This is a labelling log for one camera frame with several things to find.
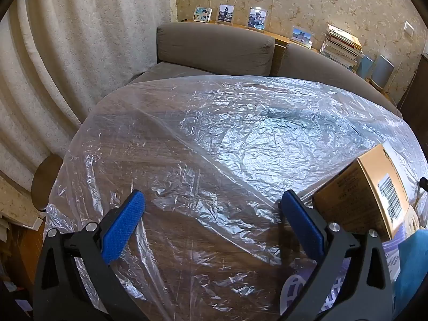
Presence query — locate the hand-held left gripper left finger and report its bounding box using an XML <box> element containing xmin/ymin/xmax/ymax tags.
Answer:
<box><xmin>32</xmin><ymin>190</ymin><xmax>148</xmax><ymax>321</ymax></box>

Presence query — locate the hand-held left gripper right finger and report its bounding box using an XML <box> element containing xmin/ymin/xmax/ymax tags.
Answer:
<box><xmin>279</xmin><ymin>189</ymin><xmax>395</xmax><ymax>321</ymax></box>

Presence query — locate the brown cardboard box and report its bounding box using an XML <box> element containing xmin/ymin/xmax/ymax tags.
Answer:
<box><xmin>312</xmin><ymin>143</ymin><xmax>420</xmax><ymax>241</ymax></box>

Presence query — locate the lavender printed packet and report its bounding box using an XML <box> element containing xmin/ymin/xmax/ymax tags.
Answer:
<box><xmin>280</xmin><ymin>237</ymin><xmax>402</xmax><ymax>321</ymax></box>

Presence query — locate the round brown stool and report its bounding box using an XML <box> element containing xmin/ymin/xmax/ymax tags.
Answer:
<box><xmin>31</xmin><ymin>155</ymin><xmax>63</xmax><ymax>212</ymax></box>

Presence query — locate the white papers stack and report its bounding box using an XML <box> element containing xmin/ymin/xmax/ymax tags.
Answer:
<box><xmin>0</xmin><ymin>212</ymin><xmax>44</xmax><ymax>231</ymax></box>

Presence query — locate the blue cloth item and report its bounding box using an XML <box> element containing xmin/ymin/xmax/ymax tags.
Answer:
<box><xmin>393</xmin><ymin>229</ymin><xmax>428</xmax><ymax>311</ymax></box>

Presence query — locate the clear plastic table sheet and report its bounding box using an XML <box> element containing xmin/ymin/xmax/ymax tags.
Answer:
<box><xmin>45</xmin><ymin>74</ymin><xmax>428</xmax><ymax>321</ymax></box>

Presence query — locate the stack of books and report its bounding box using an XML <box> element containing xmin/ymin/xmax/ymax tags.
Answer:
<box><xmin>320</xmin><ymin>24</ymin><xmax>364</xmax><ymax>71</ymax></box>

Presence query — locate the cream patterned curtain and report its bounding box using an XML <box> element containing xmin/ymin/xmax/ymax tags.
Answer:
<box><xmin>0</xmin><ymin>0</ymin><xmax>178</xmax><ymax>174</ymax></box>

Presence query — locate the brown fabric sofa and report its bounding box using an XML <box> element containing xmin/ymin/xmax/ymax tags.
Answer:
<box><xmin>129</xmin><ymin>23</ymin><xmax>403</xmax><ymax>117</ymax></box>

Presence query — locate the landscape building photo frame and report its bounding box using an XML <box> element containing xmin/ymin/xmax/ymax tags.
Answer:
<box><xmin>292</xmin><ymin>27</ymin><xmax>314</xmax><ymax>48</ymax></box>

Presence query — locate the clear acrylic photo frame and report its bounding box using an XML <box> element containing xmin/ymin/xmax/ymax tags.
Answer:
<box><xmin>247</xmin><ymin>7</ymin><xmax>268</xmax><ymax>29</ymax></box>
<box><xmin>217</xmin><ymin>4</ymin><xmax>235</xmax><ymax>25</ymax></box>

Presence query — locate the rounded white photo frame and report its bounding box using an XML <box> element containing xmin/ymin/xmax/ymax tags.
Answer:
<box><xmin>193</xmin><ymin>7</ymin><xmax>213</xmax><ymax>23</ymax></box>

